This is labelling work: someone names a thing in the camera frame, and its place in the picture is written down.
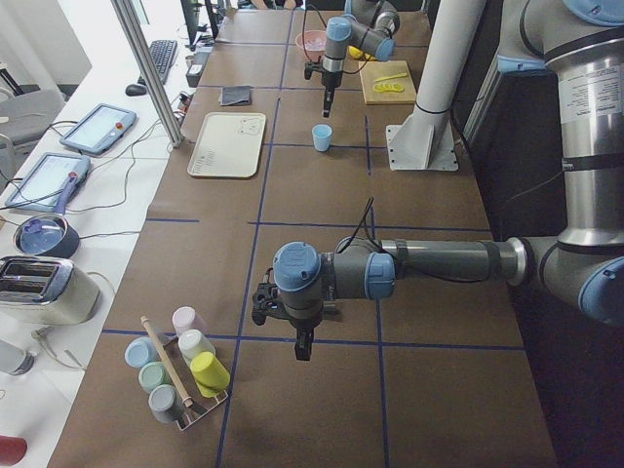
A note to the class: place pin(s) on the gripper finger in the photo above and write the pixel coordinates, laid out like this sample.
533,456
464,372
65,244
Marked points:
300,345
307,344
330,95
326,103

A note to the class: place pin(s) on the aluminium frame post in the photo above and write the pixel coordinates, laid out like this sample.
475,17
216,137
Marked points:
129,22

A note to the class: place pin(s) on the white wire cup rack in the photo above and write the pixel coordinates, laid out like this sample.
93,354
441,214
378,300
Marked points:
195,404

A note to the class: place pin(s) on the teach pendant near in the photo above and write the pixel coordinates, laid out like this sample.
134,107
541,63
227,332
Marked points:
55,177

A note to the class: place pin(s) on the grey folded cloth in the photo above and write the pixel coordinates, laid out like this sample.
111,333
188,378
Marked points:
235,96

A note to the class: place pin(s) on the teach pendant far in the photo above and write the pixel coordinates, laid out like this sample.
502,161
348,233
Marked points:
99,129

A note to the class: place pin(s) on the blue saucepan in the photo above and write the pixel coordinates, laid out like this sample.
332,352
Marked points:
50,234

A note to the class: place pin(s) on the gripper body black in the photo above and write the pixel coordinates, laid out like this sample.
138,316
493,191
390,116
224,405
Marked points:
302,325
330,80

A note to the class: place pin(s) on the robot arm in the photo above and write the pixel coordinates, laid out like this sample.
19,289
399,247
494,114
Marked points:
582,43
369,26

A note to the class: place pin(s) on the grey cup in rack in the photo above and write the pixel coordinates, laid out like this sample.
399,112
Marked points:
165,404

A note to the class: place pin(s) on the black keyboard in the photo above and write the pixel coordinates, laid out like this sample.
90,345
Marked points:
163,53

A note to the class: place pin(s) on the wooden cutting board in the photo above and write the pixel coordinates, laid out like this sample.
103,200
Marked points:
375,69

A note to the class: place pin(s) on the yellow cup in rack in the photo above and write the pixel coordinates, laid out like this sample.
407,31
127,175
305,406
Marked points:
210,375

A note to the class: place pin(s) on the pink cup in rack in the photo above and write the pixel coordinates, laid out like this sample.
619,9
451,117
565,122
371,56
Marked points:
185,318

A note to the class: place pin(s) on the yellow plastic knife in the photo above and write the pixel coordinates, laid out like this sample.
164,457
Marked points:
390,77

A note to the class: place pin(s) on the cream bear tray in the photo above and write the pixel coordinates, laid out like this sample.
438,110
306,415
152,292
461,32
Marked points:
228,145

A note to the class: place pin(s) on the green cup in rack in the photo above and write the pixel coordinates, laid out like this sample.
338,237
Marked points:
152,375

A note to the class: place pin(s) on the teach pendant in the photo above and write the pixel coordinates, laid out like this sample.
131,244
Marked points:
99,129
55,177

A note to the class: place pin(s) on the blue cup in rack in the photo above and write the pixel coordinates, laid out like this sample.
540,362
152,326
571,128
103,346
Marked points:
140,352

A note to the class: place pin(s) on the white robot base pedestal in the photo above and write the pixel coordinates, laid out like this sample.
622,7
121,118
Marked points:
424,142

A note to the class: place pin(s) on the light blue cup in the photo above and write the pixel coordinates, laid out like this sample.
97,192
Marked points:
322,137

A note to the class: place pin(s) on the pink bowl of ice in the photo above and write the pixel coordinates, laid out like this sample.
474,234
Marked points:
312,42

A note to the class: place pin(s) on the white cup in rack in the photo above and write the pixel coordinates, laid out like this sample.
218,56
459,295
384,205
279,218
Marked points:
192,343

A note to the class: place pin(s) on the black computer mouse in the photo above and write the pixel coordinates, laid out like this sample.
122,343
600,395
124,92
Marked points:
135,90

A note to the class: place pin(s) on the red cup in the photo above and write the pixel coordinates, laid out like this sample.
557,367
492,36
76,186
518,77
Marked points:
12,450

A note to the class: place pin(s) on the lemon slices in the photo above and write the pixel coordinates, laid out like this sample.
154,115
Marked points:
388,87

